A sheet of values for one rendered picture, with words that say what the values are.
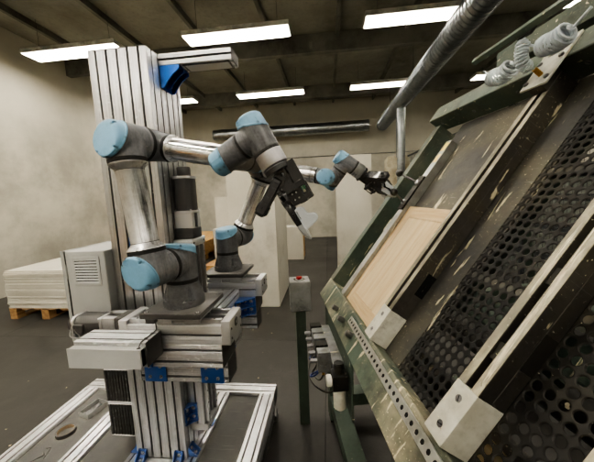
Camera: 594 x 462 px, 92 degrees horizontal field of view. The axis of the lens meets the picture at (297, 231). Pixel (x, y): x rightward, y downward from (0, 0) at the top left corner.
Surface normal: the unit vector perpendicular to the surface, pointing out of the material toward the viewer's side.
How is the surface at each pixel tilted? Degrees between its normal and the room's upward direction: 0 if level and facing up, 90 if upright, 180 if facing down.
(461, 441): 90
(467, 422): 90
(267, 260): 90
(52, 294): 90
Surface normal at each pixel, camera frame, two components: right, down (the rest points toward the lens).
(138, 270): -0.31, 0.26
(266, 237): -0.11, 0.13
